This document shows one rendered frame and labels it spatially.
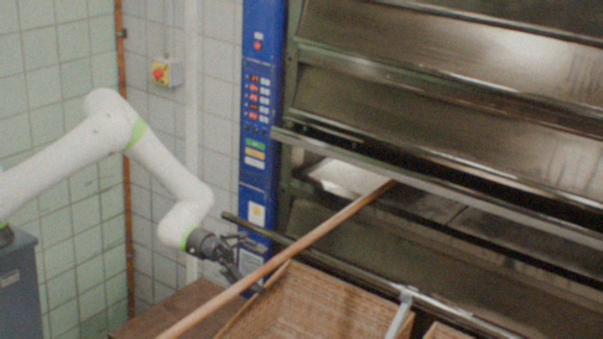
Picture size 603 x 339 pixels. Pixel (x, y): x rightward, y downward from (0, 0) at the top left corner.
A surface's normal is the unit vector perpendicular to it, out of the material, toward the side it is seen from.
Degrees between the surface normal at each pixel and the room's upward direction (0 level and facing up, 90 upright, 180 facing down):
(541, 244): 0
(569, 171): 70
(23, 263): 90
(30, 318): 90
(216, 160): 90
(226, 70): 90
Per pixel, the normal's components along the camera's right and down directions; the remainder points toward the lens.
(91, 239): 0.81, 0.29
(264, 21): -0.57, 0.32
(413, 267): -0.52, -0.01
